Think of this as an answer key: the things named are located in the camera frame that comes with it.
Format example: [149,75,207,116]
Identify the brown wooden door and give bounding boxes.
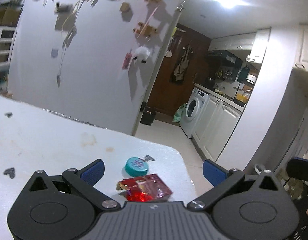
[147,24,211,115]

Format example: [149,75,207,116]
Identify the white drawer cabinet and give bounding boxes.
[0,4,19,68]

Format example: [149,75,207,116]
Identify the white kitchen cabinets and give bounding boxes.
[192,29,271,161]

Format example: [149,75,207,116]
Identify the teal bottle cap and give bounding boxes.
[122,157,149,177]

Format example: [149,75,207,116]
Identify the white plush toy magnet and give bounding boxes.
[132,46,151,63]

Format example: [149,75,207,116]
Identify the black range hood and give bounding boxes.
[207,50,243,68]

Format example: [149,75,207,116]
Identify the green plastic bag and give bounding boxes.
[172,103,187,123]

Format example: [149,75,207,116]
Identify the pink card magnet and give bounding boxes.
[122,53,132,70]

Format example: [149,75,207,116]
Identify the white washing machine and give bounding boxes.
[179,87,209,139]

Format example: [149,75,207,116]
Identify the dark red cigarette box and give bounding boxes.
[116,173,172,202]

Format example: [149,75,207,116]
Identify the black floor bin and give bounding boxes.
[140,106,156,126]

